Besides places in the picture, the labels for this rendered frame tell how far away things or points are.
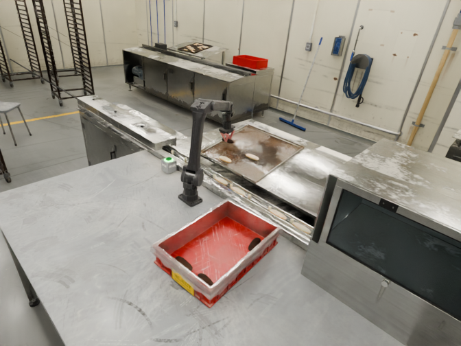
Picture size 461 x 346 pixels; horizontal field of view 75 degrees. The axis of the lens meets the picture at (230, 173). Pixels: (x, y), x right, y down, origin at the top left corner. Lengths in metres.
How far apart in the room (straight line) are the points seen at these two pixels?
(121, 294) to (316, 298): 0.73
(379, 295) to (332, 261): 0.18
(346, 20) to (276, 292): 4.56
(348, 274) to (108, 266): 0.92
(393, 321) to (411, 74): 4.08
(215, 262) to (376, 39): 4.34
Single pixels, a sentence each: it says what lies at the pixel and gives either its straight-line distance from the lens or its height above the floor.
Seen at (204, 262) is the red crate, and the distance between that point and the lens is 1.31.
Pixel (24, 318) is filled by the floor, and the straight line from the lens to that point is 2.40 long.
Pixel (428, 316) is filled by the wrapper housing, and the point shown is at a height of 0.99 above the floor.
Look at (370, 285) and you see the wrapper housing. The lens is 1.20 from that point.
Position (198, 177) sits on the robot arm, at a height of 0.98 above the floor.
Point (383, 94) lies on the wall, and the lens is 5.10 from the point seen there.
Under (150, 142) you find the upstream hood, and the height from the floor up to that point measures 0.91.
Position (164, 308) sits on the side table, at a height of 0.82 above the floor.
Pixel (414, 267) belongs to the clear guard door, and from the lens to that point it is 1.10.
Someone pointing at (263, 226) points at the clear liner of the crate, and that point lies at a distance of 1.41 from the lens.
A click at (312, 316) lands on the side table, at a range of 1.23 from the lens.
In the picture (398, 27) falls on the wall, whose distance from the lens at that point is 5.03.
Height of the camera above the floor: 1.77
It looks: 30 degrees down
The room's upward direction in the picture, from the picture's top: 5 degrees clockwise
